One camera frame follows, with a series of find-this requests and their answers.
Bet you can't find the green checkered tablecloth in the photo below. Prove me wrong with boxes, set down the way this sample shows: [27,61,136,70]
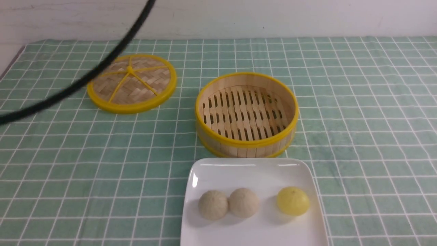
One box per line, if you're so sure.
[0,37,437,246]

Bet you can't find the white square plate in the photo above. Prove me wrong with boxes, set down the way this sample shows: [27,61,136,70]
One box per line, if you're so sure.
[180,158,329,246]

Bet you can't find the white steamed bun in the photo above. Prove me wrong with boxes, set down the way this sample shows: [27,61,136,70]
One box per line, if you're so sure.
[228,188,259,219]
[198,190,228,221]

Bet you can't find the white steamed bun back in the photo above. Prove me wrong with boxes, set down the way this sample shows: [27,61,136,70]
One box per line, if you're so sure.
[228,188,259,219]

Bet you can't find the white steamed bun front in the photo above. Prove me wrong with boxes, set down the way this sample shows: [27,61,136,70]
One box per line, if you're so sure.
[198,190,228,221]

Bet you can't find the yellow bamboo steamer lid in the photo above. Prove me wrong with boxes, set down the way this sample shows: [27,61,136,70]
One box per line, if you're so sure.
[86,54,177,114]

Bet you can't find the yellow bamboo steamer basket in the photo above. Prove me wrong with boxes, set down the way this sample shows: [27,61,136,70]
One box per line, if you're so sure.
[195,72,299,158]

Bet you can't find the yellow steamed bun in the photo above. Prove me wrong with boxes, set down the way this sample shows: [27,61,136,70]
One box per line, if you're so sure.
[276,187,310,217]

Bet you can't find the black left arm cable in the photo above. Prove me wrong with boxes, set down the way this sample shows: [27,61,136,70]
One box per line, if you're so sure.
[0,0,157,125]

